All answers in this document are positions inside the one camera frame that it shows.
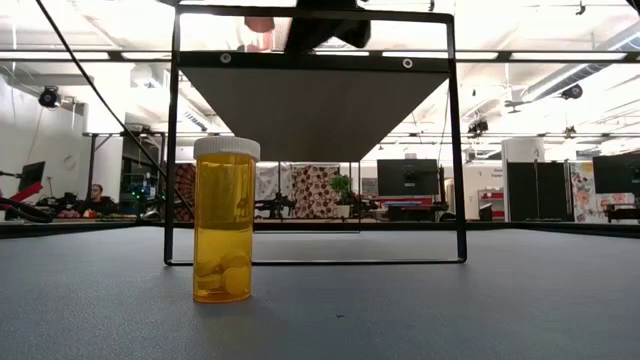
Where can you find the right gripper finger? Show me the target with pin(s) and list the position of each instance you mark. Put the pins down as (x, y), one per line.
(310, 25)

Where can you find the amber pill bottle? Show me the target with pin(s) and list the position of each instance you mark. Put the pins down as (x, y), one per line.
(222, 225)

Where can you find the black background robot arm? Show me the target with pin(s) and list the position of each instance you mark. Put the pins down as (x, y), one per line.
(272, 205)

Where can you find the red shelf unit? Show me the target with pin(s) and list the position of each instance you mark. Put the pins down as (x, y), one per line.
(492, 196)

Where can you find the green background plant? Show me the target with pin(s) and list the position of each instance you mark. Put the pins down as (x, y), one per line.
(341, 185)

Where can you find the black monitor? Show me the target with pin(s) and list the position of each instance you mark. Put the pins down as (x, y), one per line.
(617, 172)
(407, 175)
(33, 176)

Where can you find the brown dotted tapestry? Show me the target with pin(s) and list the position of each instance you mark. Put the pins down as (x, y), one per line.
(312, 190)

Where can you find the orange mandala tapestry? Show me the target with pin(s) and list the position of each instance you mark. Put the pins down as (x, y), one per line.
(185, 192)

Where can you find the black cabinet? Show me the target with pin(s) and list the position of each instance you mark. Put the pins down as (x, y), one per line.
(537, 192)

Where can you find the black metal rack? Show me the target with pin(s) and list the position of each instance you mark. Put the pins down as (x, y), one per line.
(91, 165)

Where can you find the person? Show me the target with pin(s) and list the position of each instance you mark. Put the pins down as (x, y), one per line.
(97, 195)

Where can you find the floral tapestry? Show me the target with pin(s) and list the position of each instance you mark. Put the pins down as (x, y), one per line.
(582, 195)

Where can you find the wooden shelf black frame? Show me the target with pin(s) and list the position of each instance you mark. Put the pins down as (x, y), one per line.
(315, 115)

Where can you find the black ceiling camera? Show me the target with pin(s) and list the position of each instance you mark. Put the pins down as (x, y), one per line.
(48, 97)
(571, 92)

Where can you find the black table frame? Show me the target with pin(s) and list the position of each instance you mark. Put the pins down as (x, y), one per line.
(550, 229)

